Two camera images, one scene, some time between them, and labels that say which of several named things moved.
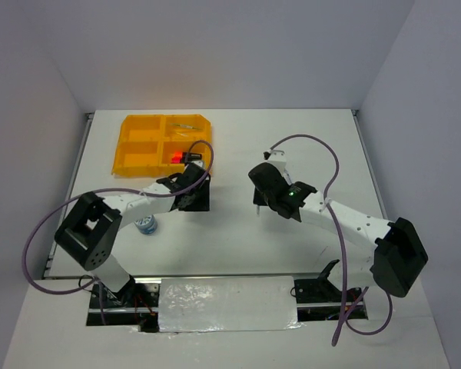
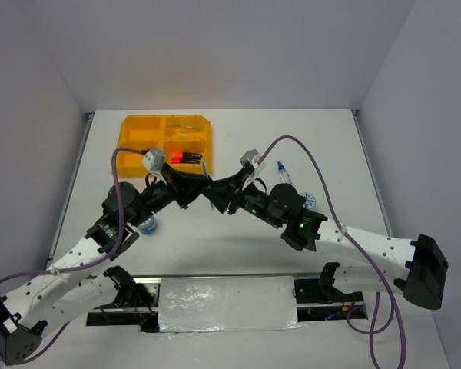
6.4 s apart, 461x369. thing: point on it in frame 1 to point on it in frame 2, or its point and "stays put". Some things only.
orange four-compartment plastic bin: x=147 y=143 stays put
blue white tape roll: x=147 y=224 stays put
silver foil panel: x=214 y=304 stays put
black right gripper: x=258 y=199 to x=228 y=188
